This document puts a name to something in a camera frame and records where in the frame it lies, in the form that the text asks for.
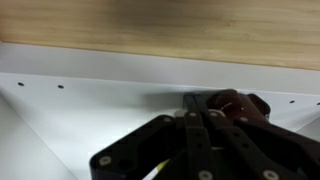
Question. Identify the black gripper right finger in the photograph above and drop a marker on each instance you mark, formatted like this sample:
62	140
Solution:
266	153

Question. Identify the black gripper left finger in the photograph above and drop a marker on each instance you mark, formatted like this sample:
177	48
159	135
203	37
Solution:
156	146

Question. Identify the white cube shelf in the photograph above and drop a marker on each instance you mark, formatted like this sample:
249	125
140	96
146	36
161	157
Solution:
100	110

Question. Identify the brown bear-shaped bottle black lid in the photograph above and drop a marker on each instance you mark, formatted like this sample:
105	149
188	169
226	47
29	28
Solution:
230	103

